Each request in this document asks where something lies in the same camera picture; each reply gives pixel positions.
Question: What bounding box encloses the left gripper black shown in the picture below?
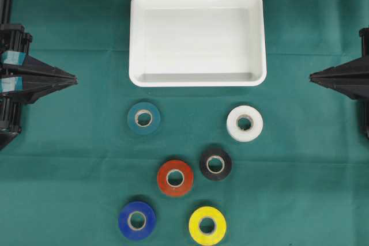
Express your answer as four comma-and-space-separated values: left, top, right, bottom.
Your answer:
1, 24, 78, 149

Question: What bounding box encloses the white plastic tray case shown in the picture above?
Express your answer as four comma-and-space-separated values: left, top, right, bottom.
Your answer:
129, 0, 267, 87

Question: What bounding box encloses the red tape roll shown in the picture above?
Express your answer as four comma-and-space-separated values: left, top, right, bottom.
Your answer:
157, 160, 194, 197

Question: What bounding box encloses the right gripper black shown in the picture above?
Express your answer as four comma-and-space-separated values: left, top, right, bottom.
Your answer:
310, 27, 369, 140

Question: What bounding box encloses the white tape roll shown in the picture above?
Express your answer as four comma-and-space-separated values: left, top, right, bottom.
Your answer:
226, 105, 263, 142

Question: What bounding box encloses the yellow tape roll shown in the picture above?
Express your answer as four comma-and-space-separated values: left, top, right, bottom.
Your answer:
189, 206, 227, 245

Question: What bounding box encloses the black tape roll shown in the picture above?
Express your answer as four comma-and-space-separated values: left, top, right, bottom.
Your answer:
199, 147, 232, 181

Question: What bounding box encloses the teal green tape roll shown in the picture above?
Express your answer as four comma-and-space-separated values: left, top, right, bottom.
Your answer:
127, 102, 161, 135

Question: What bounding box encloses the blue tape roll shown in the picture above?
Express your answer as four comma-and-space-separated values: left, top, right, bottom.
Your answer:
118, 201, 156, 241

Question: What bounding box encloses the green table cloth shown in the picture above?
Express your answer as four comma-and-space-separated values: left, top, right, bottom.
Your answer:
1, 0, 368, 245

